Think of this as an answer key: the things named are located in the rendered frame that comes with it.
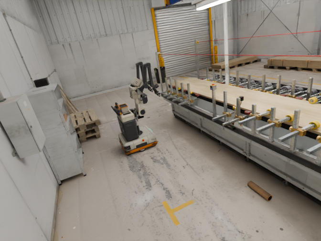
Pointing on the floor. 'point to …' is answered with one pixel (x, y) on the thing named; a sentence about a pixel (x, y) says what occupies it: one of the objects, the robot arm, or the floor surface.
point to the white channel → (224, 36)
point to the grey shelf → (57, 131)
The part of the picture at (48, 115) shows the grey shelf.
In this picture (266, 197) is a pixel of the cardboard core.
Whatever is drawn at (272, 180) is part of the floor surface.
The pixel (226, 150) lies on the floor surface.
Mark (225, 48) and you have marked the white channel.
